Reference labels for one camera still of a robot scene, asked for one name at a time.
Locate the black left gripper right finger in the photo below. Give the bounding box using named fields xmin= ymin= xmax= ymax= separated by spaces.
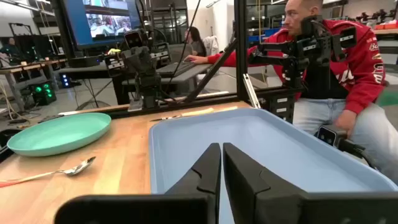
xmin=223 ymin=142 xmax=307 ymax=224

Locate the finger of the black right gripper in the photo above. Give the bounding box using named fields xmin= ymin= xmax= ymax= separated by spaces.
xmin=123 ymin=48 xmax=140 ymax=75
xmin=139 ymin=48 xmax=154 ymax=75

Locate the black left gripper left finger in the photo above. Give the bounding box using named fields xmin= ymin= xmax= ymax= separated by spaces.
xmin=165 ymin=142 xmax=222 ymax=224

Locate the cream-handled knife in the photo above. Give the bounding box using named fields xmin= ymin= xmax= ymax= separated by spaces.
xmin=150 ymin=106 xmax=239 ymax=122

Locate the teal plate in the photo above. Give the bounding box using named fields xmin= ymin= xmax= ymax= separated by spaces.
xmin=6 ymin=112 xmax=112 ymax=157

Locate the orange-handled metal spoon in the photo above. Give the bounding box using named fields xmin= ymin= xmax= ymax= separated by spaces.
xmin=0 ymin=156 xmax=96 ymax=189

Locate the light blue plastic tray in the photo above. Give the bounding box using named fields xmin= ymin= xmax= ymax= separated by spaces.
xmin=148 ymin=108 xmax=398 ymax=224

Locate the black keyboard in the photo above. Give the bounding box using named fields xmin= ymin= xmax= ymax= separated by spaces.
xmin=157 ymin=60 xmax=197 ymax=77

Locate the grey desk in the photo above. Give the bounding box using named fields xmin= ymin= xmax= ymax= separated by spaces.
xmin=58 ymin=63 xmax=109 ymax=105
xmin=121 ymin=63 xmax=214 ymax=105

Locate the large blue-screen monitor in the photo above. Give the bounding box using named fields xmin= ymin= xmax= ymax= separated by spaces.
xmin=63 ymin=0 xmax=142 ymax=49

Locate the person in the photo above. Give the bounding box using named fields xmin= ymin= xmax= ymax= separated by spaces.
xmin=186 ymin=0 xmax=398 ymax=184
xmin=183 ymin=26 xmax=208 ymax=58
xmin=0 ymin=37 xmax=19 ymax=68

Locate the black computer with green lights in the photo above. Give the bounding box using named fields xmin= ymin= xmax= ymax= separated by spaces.
xmin=29 ymin=81 xmax=57 ymax=106

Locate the black labelled control box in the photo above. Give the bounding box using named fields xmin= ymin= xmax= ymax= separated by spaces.
xmin=267 ymin=93 xmax=295 ymax=124

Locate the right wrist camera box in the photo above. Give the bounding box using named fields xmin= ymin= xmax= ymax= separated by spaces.
xmin=124 ymin=29 xmax=144 ymax=49

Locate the silver angle bracket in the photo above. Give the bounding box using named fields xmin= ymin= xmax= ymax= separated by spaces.
xmin=242 ymin=73 xmax=261 ymax=109

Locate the black arm with camera box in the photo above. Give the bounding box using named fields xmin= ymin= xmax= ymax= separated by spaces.
xmin=315 ymin=124 xmax=377 ymax=169

